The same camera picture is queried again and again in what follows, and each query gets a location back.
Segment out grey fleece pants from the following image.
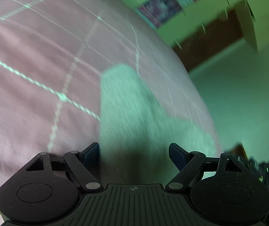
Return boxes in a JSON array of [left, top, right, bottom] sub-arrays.
[[99, 64, 216, 184]]

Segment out dark brown wooden door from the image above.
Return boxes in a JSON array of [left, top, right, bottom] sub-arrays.
[[173, 9, 243, 71]]

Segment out pink quilted bedspread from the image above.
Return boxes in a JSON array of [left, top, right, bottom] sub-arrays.
[[0, 0, 221, 225]]

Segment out cream wardrobe with picture panels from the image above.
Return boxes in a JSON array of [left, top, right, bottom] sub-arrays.
[[121, 0, 269, 51]]

